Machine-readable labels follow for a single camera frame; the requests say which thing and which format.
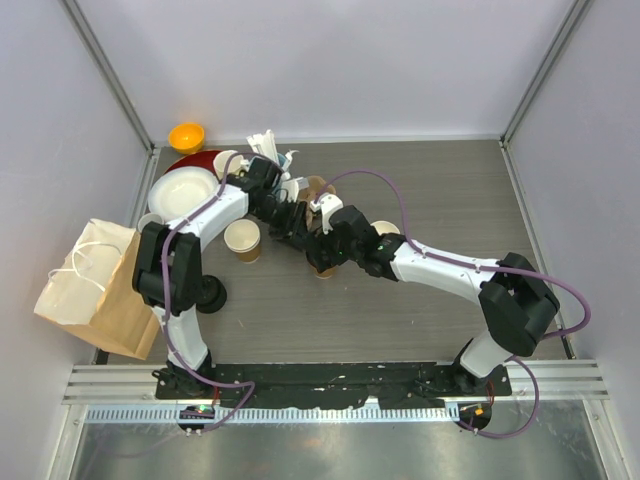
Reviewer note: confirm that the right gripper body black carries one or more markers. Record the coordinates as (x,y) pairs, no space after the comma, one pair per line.
(336,251)

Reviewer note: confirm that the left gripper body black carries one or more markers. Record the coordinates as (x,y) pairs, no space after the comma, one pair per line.
(280,216)

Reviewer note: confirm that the lidded brown paper cup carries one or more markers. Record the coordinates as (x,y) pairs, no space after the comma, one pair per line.
(325,271)

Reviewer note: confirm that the brown paper cups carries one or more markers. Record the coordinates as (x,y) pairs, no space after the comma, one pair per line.
(243,238)

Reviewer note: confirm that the black lid stack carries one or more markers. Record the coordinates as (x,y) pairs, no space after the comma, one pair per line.
(214,295)

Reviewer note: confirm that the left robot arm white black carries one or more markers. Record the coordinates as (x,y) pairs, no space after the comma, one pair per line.
(168,271)

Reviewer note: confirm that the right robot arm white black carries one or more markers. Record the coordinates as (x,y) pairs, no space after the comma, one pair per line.
(518,307)

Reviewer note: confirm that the cardboard cup carrier front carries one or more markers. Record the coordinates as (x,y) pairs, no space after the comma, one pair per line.
(286,238)

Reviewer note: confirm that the cardboard cup carrier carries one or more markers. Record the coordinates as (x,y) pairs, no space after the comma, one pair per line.
(286,238)
(316,184)

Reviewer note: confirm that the cardboard cup carrier back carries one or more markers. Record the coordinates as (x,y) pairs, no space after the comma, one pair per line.
(316,184)

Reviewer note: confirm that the blue cup holder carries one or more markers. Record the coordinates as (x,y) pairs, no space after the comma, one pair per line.
(283,161)

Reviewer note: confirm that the white wrapped straws bundle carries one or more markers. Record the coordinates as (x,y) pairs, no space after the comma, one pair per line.
(265,144)

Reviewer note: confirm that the pale yellow mug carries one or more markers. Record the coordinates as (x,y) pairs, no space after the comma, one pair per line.
(228,162)

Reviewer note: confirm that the red round tray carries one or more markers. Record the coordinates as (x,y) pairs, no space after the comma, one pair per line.
(203,159)

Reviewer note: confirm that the white plate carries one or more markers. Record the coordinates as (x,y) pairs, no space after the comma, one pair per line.
(179,191)

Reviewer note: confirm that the orange bowl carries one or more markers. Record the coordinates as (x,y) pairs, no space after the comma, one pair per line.
(187,138)

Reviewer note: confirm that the small white pink cup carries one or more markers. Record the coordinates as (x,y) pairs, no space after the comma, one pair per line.
(150,221)

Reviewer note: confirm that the brown paper bag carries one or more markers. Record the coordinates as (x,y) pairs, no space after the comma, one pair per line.
(91,295)

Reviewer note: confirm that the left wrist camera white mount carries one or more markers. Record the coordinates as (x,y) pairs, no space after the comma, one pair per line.
(290,189)

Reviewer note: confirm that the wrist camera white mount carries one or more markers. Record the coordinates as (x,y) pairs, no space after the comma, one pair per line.
(290,189)
(326,205)

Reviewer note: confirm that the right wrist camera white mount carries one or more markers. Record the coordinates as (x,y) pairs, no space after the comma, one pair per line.
(326,205)

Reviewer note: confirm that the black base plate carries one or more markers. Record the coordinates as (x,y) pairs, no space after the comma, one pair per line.
(333,386)

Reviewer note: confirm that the white slotted cable duct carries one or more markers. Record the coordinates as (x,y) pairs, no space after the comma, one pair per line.
(184,414)

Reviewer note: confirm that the aluminium rail frame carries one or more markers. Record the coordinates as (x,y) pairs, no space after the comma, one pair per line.
(134,384)

